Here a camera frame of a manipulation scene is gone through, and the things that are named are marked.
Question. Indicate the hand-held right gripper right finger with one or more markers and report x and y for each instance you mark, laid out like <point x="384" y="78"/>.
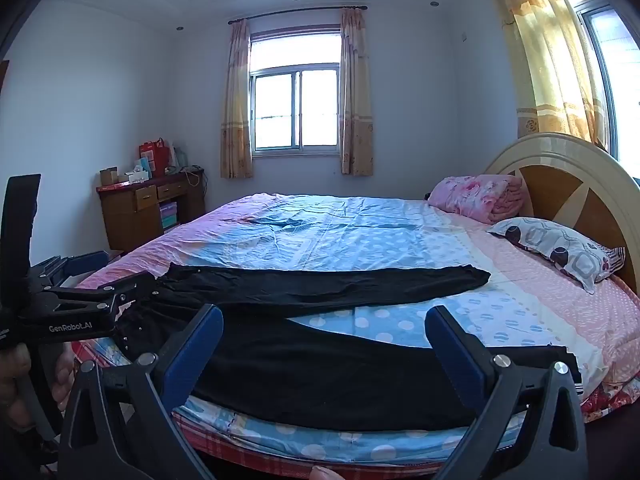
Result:
<point x="457" y="355"/>

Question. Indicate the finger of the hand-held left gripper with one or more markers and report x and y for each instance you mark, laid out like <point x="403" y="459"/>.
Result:
<point x="86" y="263"/>
<point x="130" y="282"/>

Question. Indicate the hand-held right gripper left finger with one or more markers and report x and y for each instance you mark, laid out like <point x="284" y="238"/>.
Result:
<point x="192" y="355"/>

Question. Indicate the black pants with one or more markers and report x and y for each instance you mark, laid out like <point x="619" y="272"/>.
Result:
<point x="325" y="365"/>

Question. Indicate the person's left hand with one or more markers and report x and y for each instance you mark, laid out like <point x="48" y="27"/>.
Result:
<point x="12" y="390"/>

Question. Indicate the person's right hand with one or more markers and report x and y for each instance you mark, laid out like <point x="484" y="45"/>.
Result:
<point x="327" y="474"/>

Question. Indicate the brown wooden desk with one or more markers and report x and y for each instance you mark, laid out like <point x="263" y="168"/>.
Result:
<point x="125" y="220"/>

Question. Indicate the pastel boxes in dresser shelf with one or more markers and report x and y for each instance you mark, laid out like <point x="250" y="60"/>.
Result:
<point x="168" y="215"/>

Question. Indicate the brown cardboard box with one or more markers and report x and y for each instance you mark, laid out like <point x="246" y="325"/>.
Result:
<point x="108" y="176"/>

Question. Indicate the teal white boxes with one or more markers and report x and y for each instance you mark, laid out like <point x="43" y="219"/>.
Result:
<point x="141" y="169"/>

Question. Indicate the red plaid mattress pad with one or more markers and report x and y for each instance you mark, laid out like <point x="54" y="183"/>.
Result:
<point x="240" y="454"/>

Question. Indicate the red gift bag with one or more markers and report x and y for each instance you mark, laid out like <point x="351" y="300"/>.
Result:
<point x="152" y="157"/>

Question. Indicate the grey patterned pillow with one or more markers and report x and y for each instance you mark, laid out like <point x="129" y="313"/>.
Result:
<point x="550" y="245"/>

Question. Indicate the blue pink dotted bedsheet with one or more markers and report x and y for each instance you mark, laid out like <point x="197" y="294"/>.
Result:
<point x="380" y="230"/>

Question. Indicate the pink pillow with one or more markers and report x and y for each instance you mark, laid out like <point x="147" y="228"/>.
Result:
<point x="475" y="195"/>

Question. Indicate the cream wooden bed headboard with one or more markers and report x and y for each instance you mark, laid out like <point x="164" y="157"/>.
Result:
<point x="550" y="180"/>

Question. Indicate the beige floral curtain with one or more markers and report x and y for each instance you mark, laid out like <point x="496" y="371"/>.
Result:
<point x="356" y="110"/>
<point x="235" y="110"/>

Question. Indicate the small sliding window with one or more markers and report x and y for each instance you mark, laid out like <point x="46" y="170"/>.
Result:
<point x="295" y="110"/>

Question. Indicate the yellow patterned curtain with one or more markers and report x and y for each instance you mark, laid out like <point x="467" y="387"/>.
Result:
<point x="545" y="60"/>

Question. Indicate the black curtain rod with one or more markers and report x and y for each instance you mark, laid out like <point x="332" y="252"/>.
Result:
<point x="300" y="11"/>

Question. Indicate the large bright window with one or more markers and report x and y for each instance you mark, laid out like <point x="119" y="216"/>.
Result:
<point x="616" y="60"/>

